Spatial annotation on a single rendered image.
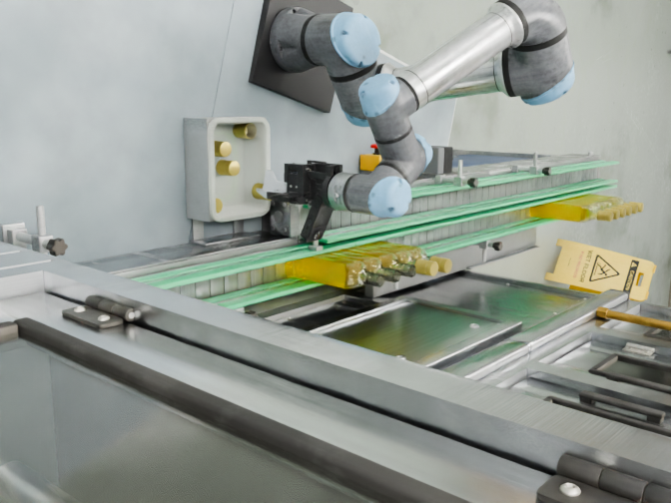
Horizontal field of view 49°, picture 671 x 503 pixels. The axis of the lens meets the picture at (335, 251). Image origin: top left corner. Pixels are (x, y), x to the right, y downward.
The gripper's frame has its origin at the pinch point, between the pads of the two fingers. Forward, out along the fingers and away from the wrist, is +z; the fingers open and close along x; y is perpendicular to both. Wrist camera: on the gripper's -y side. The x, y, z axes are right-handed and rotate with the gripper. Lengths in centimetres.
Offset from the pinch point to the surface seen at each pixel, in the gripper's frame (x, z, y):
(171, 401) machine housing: 84, -80, 5
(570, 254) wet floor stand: -344, 80, -92
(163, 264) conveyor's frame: 25.3, 3.9, -11.6
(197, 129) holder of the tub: 8.5, 12.3, 13.5
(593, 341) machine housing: -52, -53, -37
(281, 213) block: -9.4, 6.0, -6.6
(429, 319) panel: -28.8, -22.6, -31.6
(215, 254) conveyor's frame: 12.3, 3.9, -12.1
